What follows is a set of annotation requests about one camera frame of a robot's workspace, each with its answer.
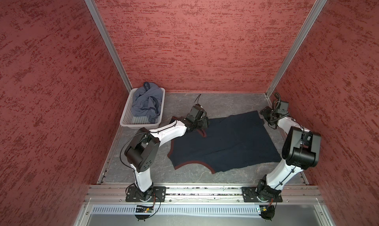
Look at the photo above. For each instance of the right circuit board with wires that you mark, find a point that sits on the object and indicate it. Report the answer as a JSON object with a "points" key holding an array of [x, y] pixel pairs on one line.
{"points": [[267, 212]]}

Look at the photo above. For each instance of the white plastic laundry basket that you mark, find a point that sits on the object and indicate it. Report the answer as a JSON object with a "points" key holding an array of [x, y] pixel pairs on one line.
{"points": [[135, 122]]}

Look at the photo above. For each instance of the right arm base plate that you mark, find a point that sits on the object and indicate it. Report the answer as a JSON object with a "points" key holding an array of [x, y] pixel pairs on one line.
{"points": [[251, 194]]}

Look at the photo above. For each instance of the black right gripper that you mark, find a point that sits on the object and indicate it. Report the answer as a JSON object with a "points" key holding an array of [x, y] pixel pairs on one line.
{"points": [[263, 111]]}

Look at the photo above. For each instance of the circuit board with wires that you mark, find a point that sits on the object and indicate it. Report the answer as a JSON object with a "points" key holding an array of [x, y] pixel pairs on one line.
{"points": [[267, 212], [144, 209]]}

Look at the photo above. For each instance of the left circuit board with wires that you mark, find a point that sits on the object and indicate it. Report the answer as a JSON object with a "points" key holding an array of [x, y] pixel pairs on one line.
{"points": [[144, 209]]}

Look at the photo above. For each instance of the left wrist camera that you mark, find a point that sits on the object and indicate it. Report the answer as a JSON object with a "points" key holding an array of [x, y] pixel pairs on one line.
{"points": [[196, 112]]}

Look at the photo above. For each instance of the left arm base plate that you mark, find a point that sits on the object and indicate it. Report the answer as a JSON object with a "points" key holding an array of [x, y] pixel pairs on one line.
{"points": [[153, 194]]}

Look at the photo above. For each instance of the navy tank top red trim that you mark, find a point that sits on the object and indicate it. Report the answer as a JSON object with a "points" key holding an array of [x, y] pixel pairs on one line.
{"points": [[232, 142]]}

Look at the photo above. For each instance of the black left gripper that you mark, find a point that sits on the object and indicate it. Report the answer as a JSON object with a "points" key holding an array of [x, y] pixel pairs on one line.
{"points": [[206, 123]]}

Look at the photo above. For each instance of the aluminium corner post left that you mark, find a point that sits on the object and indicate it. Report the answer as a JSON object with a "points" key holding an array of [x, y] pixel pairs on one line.
{"points": [[93, 9]]}

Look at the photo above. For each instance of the grey-blue tank top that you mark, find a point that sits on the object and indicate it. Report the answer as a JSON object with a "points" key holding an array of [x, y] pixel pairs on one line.
{"points": [[147, 101]]}

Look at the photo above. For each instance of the aluminium corner post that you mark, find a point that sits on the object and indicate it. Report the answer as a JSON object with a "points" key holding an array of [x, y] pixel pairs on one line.
{"points": [[302, 34], [93, 9]]}

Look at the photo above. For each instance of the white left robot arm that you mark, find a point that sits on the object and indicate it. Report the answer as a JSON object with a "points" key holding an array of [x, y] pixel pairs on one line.
{"points": [[141, 150]]}

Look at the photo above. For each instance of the aluminium front rail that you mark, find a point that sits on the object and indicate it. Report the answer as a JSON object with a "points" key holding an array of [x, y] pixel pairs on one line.
{"points": [[204, 194]]}

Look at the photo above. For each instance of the aluminium corner post right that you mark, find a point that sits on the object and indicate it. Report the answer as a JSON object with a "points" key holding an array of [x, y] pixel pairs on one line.
{"points": [[302, 34]]}

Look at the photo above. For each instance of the slotted white cable duct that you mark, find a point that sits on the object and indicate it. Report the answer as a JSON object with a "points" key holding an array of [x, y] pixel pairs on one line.
{"points": [[189, 210]]}

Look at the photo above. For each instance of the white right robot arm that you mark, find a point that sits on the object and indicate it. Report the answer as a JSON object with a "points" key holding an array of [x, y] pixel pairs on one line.
{"points": [[300, 151]]}

